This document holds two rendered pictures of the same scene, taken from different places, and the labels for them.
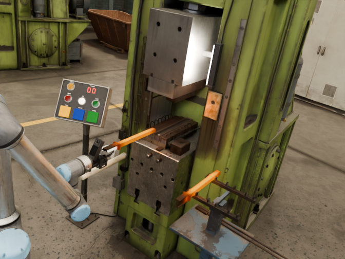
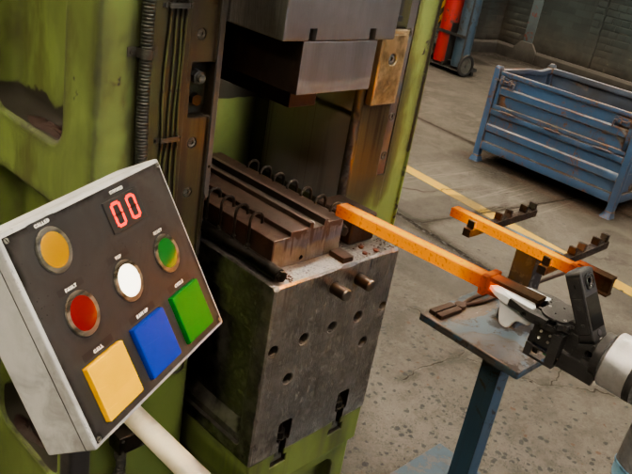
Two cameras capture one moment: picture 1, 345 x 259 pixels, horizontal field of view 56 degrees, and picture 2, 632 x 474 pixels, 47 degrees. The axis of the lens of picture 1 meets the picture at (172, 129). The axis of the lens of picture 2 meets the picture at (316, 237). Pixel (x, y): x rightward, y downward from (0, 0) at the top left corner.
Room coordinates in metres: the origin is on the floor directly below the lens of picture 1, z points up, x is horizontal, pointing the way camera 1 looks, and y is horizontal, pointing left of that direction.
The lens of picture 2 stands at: (1.70, 1.44, 1.59)
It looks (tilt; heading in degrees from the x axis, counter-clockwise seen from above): 25 degrees down; 280
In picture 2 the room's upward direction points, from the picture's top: 10 degrees clockwise
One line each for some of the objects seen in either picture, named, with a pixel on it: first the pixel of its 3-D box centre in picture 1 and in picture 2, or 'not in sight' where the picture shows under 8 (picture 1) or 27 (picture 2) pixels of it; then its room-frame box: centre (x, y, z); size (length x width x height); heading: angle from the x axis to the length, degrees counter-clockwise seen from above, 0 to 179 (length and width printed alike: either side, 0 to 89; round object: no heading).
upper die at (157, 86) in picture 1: (178, 81); (263, 39); (2.13, 0.01, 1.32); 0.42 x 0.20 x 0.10; 150
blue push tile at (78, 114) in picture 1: (78, 114); (153, 342); (2.04, 0.65, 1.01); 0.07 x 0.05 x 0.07; 85
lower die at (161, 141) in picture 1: (171, 129); (242, 203); (2.13, 0.01, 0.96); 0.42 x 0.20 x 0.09; 150
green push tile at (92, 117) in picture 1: (92, 117); (189, 310); (2.03, 0.55, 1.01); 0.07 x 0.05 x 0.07; 85
